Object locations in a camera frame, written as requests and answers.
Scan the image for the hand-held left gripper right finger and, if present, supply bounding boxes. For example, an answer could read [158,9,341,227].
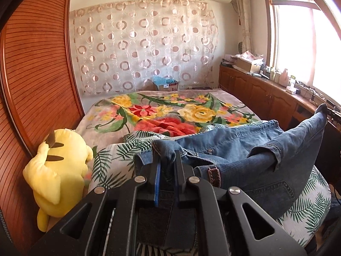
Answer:
[174,157,307,256]

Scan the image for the sheer circle pattern curtain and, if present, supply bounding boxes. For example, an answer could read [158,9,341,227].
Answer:
[70,0,219,95]

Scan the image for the wooden cabinet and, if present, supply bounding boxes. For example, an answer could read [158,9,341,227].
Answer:
[219,64,341,134]

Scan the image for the blue denim pants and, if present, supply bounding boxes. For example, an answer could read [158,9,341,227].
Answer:
[133,103,329,219]

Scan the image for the cardboard box with papers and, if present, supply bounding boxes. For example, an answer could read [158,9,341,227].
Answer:
[236,51,264,73]

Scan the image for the wooden framed window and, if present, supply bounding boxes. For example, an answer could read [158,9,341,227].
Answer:
[262,0,341,104]

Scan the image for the beige window curtain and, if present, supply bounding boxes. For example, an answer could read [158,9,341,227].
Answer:
[234,0,253,55]

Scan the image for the yellow plush toy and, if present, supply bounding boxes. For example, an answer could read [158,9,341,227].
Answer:
[23,128,94,232]

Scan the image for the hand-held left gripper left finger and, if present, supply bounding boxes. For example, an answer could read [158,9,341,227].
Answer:
[29,162,162,256]

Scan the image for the leaf print quilt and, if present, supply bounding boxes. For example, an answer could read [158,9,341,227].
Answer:
[89,124,332,256]

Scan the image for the pink bottle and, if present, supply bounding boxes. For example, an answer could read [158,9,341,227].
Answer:
[280,68,290,86]

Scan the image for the wooden slatted wardrobe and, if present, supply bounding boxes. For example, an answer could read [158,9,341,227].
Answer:
[0,0,86,256]

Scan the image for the floral blanket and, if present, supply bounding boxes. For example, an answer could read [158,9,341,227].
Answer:
[75,89,260,150]

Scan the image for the small cardboard box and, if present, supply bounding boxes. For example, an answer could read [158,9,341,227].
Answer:
[159,81,179,92]

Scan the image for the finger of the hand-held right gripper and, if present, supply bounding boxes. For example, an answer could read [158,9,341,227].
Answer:
[318,103,341,124]

